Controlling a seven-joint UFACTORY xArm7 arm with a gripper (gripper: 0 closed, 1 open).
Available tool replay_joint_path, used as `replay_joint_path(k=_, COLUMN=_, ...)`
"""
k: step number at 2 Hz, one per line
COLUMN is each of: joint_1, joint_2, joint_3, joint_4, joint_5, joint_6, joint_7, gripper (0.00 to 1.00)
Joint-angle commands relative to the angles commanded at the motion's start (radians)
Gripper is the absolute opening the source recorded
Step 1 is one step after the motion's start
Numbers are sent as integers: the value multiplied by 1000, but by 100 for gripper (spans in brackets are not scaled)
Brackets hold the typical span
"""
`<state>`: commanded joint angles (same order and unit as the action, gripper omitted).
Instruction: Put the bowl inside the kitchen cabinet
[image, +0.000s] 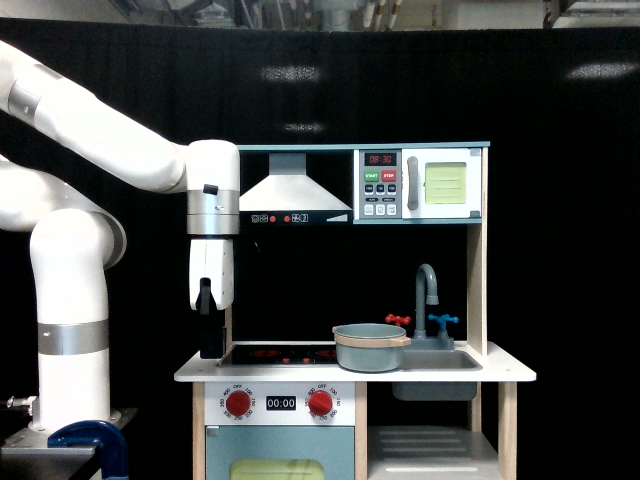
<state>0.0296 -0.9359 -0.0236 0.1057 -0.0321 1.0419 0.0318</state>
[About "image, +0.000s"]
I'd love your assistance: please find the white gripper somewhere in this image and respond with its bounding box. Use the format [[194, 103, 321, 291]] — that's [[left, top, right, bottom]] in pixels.
[[189, 238, 234, 359]]

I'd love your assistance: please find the red oven knob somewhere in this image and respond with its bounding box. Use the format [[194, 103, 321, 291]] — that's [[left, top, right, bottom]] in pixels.
[[225, 390, 252, 417], [307, 390, 333, 417]]

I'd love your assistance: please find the blue c-clamp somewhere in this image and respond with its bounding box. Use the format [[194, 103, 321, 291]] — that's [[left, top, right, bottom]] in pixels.
[[47, 420, 129, 480]]

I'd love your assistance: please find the toy microwave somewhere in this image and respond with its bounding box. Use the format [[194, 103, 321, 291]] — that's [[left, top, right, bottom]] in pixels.
[[353, 146, 487, 224]]

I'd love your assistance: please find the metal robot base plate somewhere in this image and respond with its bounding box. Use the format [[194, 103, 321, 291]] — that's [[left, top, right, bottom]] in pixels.
[[1, 407, 138, 460]]

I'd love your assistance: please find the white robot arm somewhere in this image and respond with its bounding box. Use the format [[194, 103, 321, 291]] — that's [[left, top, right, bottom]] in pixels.
[[1, 44, 240, 432]]

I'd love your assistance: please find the grey range hood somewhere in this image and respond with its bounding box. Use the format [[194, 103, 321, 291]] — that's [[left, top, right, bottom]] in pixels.
[[239, 152, 353, 227]]

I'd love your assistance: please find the blue-green oven door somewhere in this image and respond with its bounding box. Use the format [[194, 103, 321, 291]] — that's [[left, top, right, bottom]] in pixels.
[[205, 426, 355, 479]]

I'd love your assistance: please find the grey-blue toy pot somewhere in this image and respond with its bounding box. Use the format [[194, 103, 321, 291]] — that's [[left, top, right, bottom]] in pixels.
[[333, 323, 411, 373]]

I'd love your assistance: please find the wooden toy kitchen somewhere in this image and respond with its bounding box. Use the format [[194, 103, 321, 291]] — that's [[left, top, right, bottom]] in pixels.
[[175, 141, 536, 479]]

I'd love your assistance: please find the right red oven knob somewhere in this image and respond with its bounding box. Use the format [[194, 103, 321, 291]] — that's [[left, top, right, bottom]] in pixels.
[[307, 390, 333, 417]]

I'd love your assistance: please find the blue tap handle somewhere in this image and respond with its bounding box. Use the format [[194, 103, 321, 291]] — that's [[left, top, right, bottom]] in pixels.
[[428, 314, 459, 333]]

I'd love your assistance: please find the red tap handle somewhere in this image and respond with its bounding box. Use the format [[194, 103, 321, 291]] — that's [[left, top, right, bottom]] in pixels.
[[385, 314, 412, 327]]

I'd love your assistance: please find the black toy hob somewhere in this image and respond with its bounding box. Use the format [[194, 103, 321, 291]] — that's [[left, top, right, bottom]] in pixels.
[[218, 344, 337, 368]]

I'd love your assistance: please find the grey toy sink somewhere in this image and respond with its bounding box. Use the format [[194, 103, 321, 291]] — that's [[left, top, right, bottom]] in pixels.
[[392, 350, 482, 401]]

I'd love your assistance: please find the grey toy faucet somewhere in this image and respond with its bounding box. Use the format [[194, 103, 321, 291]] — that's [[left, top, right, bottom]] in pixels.
[[410, 263, 456, 352]]

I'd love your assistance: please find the left red oven knob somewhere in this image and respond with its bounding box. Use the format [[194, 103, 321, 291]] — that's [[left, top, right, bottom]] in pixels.
[[225, 390, 252, 417]]

